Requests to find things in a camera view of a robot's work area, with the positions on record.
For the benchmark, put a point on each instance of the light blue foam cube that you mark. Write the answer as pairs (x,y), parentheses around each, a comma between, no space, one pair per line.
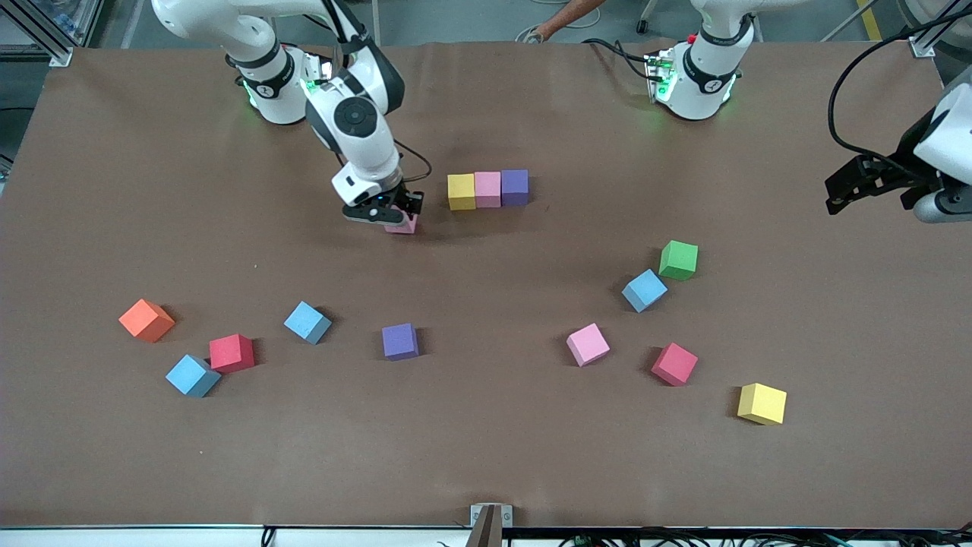
(191,374)
(307,322)
(644,290)

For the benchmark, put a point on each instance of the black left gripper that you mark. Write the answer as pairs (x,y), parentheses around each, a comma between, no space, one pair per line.
(890,174)

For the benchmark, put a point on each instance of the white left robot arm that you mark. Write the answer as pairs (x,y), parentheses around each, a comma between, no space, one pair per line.
(706,91)

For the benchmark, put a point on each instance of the green foam cube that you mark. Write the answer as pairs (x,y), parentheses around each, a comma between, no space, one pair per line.
(678,260)

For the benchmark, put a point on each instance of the brown table mat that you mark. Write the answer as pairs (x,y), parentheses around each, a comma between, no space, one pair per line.
(486,441)

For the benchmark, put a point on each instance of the bare person hand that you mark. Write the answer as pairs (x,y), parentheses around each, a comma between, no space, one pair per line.
(539,34)

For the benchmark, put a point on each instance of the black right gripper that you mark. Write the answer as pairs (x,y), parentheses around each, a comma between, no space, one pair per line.
(407,201)

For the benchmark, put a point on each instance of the purple foam cube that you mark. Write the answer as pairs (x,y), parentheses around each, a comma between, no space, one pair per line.
(515,187)
(399,341)

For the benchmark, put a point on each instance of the orange foam cube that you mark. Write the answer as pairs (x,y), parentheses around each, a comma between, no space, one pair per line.
(146,320)

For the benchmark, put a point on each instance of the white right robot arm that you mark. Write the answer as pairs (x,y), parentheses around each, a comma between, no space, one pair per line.
(372,159)

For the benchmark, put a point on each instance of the yellow foam cube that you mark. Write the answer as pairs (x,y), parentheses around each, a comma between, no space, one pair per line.
(762,403)
(461,191)

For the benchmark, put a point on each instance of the pink foam cube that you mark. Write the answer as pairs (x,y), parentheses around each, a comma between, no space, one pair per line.
(406,226)
(587,344)
(487,189)

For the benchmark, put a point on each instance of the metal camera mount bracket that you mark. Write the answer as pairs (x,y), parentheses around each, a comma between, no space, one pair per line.
(490,524)

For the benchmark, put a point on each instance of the red foam cube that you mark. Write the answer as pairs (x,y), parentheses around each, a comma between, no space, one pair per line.
(231,353)
(674,364)

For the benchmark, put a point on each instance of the aluminium frame post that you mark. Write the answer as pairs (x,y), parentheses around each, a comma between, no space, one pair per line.
(923,45)
(45,42)

